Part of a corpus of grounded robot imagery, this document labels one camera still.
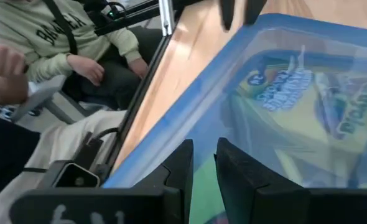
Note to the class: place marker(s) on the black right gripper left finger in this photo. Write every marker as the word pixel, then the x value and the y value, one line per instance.
pixel 178 186

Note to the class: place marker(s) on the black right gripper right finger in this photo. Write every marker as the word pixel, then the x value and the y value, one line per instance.
pixel 236 186

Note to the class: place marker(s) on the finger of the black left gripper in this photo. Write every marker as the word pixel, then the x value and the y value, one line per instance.
pixel 255 11
pixel 227 14

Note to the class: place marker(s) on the green sticky note pad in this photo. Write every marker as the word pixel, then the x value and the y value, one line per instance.
pixel 205 193

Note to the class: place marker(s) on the blue plastic pencil case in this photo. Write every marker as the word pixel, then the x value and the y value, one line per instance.
pixel 199 93

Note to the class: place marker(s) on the yellow green crayon box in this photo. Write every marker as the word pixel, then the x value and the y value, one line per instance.
pixel 295 124

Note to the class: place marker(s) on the person's hand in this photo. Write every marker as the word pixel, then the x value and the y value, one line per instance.
pixel 87 68
pixel 139 68
pixel 3 68

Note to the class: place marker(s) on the person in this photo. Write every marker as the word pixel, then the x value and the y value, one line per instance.
pixel 62 143
pixel 46 31

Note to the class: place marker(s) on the grey chair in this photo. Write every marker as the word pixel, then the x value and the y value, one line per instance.
pixel 37 96

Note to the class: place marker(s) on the silver metal post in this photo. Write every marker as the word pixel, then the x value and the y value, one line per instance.
pixel 166 18

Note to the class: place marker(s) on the black table edge rail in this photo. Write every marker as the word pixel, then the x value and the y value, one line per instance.
pixel 143 93

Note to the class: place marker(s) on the black table level camera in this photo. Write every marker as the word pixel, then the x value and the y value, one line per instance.
pixel 77 177

